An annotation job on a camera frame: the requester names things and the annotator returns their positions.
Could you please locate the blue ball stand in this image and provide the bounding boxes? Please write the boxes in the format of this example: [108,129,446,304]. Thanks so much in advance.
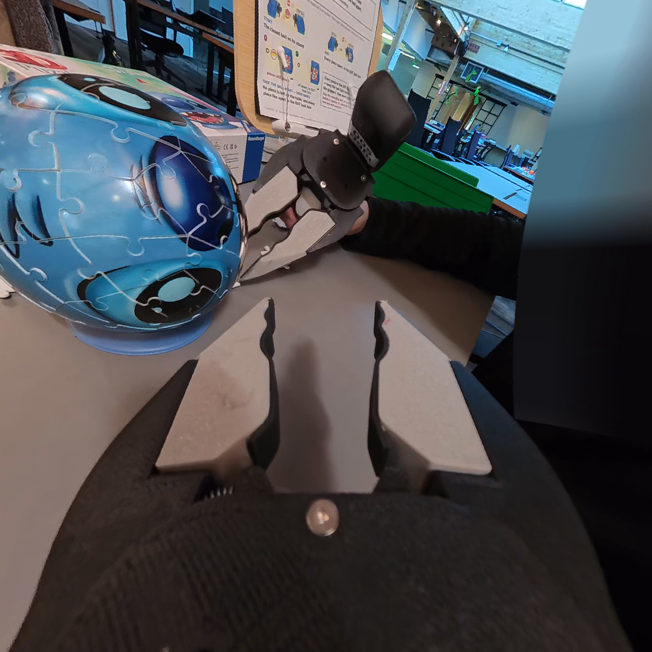
[68,316,212,356]

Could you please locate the long grey table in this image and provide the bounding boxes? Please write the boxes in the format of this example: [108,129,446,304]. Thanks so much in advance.
[447,157,537,221]

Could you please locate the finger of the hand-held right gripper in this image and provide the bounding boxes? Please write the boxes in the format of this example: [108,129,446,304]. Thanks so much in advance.
[238,194,340,283]
[244,165,303,237]

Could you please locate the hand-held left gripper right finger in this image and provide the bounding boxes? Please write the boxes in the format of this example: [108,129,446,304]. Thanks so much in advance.
[368,301,493,479]

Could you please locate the green plastic crates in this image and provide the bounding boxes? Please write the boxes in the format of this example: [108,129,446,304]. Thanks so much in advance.
[372,143,495,215]

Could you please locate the blue puzzle ball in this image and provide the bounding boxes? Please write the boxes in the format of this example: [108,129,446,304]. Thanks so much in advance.
[0,74,249,333]

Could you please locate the person's right hand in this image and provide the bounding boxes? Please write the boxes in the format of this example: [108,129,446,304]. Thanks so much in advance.
[279,200,370,236]

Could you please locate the grey woven textile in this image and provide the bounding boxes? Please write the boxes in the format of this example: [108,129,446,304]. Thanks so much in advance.
[9,0,58,53]

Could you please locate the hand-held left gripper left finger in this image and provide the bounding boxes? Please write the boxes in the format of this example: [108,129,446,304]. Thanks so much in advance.
[155,298,281,474]

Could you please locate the person's right forearm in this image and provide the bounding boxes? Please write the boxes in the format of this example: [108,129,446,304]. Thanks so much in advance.
[340,196,526,301]

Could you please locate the black office chair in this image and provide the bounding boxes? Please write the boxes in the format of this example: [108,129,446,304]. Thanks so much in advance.
[137,4,185,78]

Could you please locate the colourful cardboard puzzle box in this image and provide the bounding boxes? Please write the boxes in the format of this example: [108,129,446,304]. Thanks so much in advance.
[0,43,267,185]

